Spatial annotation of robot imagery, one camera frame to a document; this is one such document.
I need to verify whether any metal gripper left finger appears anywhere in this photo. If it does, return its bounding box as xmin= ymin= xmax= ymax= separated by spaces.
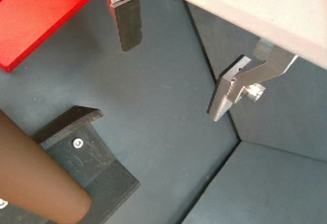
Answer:
xmin=108 ymin=0 xmax=143 ymax=52

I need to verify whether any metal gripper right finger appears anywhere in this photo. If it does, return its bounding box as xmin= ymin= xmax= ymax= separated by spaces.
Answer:
xmin=208 ymin=39 xmax=297 ymax=122

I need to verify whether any brown oval rod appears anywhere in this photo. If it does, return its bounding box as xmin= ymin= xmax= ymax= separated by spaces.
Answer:
xmin=0 ymin=110 xmax=92 ymax=224

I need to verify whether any dark curved fixture cradle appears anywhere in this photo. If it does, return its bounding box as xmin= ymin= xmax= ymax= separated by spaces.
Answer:
xmin=0 ymin=106 xmax=139 ymax=224

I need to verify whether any red shape-sorter block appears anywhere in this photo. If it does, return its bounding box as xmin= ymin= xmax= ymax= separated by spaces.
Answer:
xmin=0 ymin=0 xmax=104 ymax=74

